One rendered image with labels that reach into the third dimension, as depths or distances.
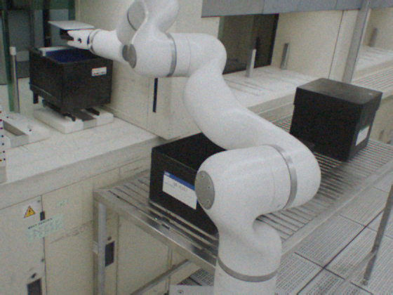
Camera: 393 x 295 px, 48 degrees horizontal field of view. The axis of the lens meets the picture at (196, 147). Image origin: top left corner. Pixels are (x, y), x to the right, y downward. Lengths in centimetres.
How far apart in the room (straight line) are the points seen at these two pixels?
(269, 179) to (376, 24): 359
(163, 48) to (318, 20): 190
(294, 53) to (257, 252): 218
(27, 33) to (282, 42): 153
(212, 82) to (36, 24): 141
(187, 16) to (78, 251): 86
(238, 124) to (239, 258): 24
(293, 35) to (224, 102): 204
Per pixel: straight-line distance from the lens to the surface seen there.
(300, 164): 77
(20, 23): 222
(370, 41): 426
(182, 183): 127
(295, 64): 287
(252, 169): 71
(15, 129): 158
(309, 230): 137
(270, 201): 74
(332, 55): 276
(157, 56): 96
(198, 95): 87
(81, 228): 152
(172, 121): 155
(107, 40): 142
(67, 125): 158
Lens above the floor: 148
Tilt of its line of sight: 23 degrees down
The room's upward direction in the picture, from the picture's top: 6 degrees clockwise
